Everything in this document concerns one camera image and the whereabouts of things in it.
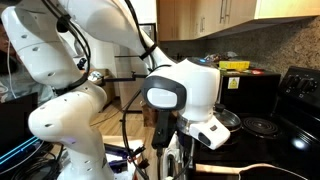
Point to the person in grey shirt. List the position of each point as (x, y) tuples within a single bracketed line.
[(15, 80)]

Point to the steel frying pan with lid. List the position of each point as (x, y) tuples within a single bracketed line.
[(229, 119)]

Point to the black electric stove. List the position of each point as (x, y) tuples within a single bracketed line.
[(296, 147)]

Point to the black monitor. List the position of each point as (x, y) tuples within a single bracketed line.
[(14, 128)]

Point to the wooden upper cabinets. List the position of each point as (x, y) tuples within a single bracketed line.
[(194, 19)]

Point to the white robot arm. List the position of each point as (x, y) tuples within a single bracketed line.
[(188, 87)]

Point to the coil burner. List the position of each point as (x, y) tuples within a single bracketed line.
[(260, 127)]

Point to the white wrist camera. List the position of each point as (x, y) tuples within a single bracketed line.
[(212, 133)]

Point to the black steel microwave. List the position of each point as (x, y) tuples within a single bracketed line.
[(249, 92)]

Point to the small black saucepan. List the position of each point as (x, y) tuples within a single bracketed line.
[(264, 172)]

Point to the yellow box on microwave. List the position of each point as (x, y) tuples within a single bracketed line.
[(234, 65)]

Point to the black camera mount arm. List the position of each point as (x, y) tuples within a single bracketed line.
[(134, 76)]

